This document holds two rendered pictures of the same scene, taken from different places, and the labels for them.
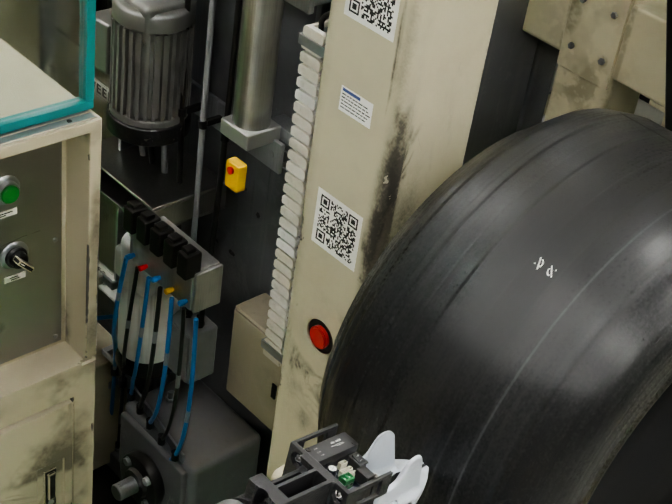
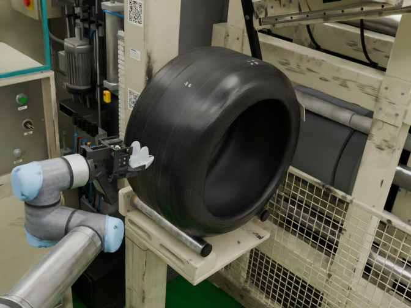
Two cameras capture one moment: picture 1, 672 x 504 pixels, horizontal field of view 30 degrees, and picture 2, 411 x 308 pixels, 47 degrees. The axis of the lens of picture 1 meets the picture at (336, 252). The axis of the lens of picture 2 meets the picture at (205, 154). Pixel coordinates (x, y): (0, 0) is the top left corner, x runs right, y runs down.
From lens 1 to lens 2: 0.40 m
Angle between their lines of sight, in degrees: 6
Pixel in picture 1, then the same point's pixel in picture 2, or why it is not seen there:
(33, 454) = not seen: hidden behind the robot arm
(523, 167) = (183, 58)
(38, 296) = (38, 141)
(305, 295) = not seen: hidden behind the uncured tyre
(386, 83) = (142, 42)
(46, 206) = (38, 106)
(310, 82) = (122, 51)
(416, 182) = not seen: hidden behind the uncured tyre
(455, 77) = (167, 41)
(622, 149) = (218, 52)
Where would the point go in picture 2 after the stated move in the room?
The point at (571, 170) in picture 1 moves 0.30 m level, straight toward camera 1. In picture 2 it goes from (199, 57) to (164, 95)
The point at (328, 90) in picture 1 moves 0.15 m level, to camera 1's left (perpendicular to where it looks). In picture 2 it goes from (126, 51) to (79, 46)
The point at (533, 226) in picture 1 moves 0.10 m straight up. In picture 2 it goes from (185, 73) to (187, 36)
